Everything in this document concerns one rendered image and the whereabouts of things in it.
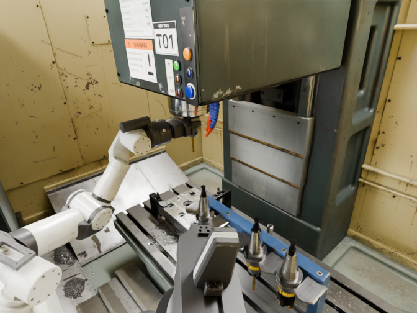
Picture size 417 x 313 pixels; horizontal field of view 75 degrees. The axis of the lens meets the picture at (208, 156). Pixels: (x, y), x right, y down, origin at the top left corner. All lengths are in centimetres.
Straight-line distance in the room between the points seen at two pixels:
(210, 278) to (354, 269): 153
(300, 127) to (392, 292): 94
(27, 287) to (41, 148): 142
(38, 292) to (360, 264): 155
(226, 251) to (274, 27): 64
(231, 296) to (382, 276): 154
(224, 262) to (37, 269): 39
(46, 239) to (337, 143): 107
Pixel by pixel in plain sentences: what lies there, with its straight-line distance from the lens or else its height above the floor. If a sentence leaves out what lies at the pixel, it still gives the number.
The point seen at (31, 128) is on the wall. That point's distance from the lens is 188.
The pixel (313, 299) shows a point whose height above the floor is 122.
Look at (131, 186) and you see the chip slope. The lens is 201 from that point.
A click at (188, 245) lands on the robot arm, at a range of 29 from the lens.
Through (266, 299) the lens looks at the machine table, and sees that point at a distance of 112.
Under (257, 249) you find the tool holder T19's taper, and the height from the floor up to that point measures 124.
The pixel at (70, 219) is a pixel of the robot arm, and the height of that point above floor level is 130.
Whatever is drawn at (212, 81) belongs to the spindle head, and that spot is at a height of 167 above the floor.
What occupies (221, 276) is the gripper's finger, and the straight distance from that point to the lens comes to 25.
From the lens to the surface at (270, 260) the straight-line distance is 80.
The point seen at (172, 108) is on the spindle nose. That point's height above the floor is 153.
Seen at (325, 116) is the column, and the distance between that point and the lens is 122.
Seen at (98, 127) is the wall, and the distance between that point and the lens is 198.
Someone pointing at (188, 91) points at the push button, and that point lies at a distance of 63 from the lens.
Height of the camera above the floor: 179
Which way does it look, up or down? 26 degrees down
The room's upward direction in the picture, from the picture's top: 3 degrees counter-clockwise
